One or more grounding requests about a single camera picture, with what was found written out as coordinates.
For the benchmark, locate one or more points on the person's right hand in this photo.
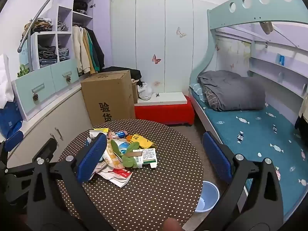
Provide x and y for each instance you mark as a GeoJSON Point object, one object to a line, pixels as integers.
{"type": "Point", "coordinates": [171, 225]}

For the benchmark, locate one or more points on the light blue bunk bed frame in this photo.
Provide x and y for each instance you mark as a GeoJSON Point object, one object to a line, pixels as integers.
{"type": "Point", "coordinates": [240, 14]}

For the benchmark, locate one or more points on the blue wall hook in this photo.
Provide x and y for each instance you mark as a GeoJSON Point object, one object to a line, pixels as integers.
{"type": "Point", "coordinates": [281, 59]}

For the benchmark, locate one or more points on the blue red wrapper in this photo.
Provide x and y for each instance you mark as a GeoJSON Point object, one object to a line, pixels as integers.
{"type": "Point", "coordinates": [119, 134]}

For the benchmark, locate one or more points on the red white packet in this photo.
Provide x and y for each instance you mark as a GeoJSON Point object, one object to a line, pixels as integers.
{"type": "Point", "coordinates": [118, 176]}

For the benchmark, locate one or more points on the folded black clothes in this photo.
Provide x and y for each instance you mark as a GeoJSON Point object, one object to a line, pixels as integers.
{"type": "Point", "coordinates": [80, 7]}

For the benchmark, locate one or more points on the light blue plaid pillow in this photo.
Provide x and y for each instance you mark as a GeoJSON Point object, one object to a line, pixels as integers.
{"type": "Point", "coordinates": [196, 90]}

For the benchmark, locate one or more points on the blue white carton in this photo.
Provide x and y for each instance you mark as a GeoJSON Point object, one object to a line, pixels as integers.
{"type": "Point", "coordinates": [123, 147]}

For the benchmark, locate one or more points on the pale butterfly sticker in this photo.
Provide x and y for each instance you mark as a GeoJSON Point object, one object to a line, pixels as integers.
{"type": "Point", "coordinates": [180, 32]}

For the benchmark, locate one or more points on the white paper scrap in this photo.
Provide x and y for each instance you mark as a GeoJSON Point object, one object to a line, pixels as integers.
{"type": "Point", "coordinates": [88, 141]}

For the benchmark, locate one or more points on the yellow white box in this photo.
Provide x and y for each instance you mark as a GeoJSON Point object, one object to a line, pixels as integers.
{"type": "Point", "coordinates": [98, 132]}

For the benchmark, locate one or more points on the black clothing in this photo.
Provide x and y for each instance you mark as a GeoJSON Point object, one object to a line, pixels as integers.
{"type": "Point", "coordinates": [134, 73]}

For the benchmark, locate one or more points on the orange white snack bag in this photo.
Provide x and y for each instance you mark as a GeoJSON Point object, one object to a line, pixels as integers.
{"type": "Point", "coordinates": [112, 157]}

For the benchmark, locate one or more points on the small cardboard box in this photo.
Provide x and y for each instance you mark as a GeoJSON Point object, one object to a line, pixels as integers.
{"type": "Point", "coordinates": [134, 92]}

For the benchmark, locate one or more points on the pale wall poster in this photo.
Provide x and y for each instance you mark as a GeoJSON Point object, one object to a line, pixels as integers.
{"type": "Point", "coordinates": [237, 53]}

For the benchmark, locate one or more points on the brown polka dot tablecloth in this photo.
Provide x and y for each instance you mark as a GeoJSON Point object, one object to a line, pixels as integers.
{"type": "Point", "coordinates": [149, 197]}

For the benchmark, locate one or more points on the blue bag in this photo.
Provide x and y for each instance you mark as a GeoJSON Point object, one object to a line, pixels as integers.
{"type": "Point", "coordinates": [10, 120]}

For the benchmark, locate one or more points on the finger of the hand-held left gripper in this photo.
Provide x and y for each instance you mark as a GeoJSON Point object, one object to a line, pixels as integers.
{"type": "Point", "coordinates": [48, 148]}
{"type": "Point", "coordinates": [13, 140]}

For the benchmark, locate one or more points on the green plush toy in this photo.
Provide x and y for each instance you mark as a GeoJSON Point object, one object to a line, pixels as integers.
{"type": "Point", "coordinates": [128, 160]}

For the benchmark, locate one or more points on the white green box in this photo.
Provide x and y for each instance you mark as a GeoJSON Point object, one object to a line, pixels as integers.
{"type": "Point", "coordinates": [148, 158]}

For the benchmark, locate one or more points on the pine cone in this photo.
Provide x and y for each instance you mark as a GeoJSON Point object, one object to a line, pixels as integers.
{"type": "Point", "coordinates": [68, 78]}
{"type": "Point", "coordinates": [35, 97]}

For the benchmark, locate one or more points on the grey quilt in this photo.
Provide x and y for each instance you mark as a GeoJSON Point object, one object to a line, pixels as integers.
{"type": "Point", "coordinates": [235, 89]}

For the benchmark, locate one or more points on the brown cloth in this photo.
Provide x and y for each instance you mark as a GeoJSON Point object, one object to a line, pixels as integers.
{"type": "Point", "coordinates": [266, 27]}

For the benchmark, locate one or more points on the black coat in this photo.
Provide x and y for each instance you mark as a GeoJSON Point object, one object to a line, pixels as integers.
{"type": "Point", "coordinates": [98, 48]}

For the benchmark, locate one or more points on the folded grey clothes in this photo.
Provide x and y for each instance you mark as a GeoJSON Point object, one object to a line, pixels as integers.
{"type": "Point", "coordinates": [63, 53]}
{"type": "Point", "coordinates": [62, 25]}

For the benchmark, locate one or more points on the folded dark clothes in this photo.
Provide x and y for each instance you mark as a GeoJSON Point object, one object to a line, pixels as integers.
{"type": "Point", "coordinates": [47, 55]}

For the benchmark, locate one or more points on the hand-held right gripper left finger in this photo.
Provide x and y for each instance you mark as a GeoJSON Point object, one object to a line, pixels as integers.
{"type": "Point", "coordinates": [92, 158]}

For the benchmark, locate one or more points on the beige cabinet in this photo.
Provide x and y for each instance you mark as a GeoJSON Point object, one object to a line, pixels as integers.
{"type": "Point", "coordinates": [67, 110]}

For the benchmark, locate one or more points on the cream jacket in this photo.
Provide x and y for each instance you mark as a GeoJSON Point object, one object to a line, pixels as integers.
{"type": "Point", "coordinates": [80, 50]}

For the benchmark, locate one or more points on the blue plastic bin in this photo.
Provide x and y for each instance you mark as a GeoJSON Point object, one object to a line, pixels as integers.
{"type": "Point", "coordinates": [207, 197]}

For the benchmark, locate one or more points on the teal candy print bedsheet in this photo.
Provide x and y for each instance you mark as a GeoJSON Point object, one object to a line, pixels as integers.
{"type": "Point", "coordinates": [255, 134]}

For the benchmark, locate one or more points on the green garment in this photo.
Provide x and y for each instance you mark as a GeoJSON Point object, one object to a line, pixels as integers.
{"type": "Point", "coordinates": [93, 53]}

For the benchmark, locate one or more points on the large cardboard box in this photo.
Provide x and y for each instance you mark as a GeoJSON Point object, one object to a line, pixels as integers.
{"type": "Point", "coordinates": [108, 96]}

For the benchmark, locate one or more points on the curved metal rail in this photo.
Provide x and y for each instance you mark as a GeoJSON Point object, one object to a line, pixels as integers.
{"type": "Point", "coordinates": [41, 12]}

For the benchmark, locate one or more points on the pile of mixed clothes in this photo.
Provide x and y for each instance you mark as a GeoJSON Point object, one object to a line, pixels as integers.
{"type": "Point", "coordinates": [39, 25]}

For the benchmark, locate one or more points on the white plastic bag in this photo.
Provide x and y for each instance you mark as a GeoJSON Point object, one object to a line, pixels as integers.
{"type": "Point", "coordinates": [145, 92]}

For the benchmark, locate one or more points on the purple white shelf unit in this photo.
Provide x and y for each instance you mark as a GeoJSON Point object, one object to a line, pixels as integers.
{"type": "Point", "coordinates": [65, 2]}

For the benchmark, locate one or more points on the dark cloth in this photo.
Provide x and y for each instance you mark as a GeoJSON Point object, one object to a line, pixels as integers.
{"type": "Point", "coordinates": [300, 125]}

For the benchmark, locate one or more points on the red bench with white top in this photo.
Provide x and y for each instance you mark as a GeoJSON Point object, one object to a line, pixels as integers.
{"type": "Point", "coordinates": [163, 112]}

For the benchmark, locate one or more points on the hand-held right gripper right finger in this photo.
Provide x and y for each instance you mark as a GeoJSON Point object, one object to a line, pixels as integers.
{"type": "Point", "coordinates": [216, 158]}

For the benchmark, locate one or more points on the yellow paper bag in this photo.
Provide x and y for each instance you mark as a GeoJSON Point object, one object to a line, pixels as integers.
{"type": "Point", "coordinates": [143, 142]}

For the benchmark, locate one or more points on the white wardrobe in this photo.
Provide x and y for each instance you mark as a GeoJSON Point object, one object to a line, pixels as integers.
{"type": "Point", "coordinates": [149, 28]}

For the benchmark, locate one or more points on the faded pink butterfly sticker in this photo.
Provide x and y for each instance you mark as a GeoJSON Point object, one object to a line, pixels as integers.
{"type": "Point", "coordinates": [156, 83]}

